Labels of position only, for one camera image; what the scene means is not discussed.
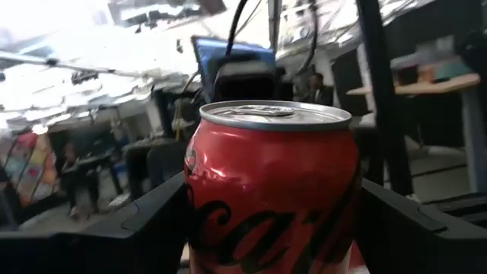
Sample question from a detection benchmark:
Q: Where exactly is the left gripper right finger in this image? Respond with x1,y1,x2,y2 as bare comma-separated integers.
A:
356,178,487,274

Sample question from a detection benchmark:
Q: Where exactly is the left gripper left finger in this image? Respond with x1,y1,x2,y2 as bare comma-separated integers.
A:
0,171,190,274

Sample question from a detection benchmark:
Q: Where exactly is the red Coca-Cola can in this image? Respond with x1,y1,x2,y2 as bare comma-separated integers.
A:
183,99,362,274

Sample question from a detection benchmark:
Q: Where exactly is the colourful patchwork quilt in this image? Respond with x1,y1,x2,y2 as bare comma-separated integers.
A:
0,131,62,209

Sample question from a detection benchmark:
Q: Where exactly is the high wooden desk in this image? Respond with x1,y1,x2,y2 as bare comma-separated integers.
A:
345,72,487,193

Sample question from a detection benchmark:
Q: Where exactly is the person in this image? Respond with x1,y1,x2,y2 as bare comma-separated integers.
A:
302,72,336,107

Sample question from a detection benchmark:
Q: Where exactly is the monitor with blue screen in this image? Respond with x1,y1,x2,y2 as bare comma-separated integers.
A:
191,35,277,104

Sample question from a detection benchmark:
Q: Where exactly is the black aluminium rig frame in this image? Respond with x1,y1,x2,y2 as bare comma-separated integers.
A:
355,0,487,229

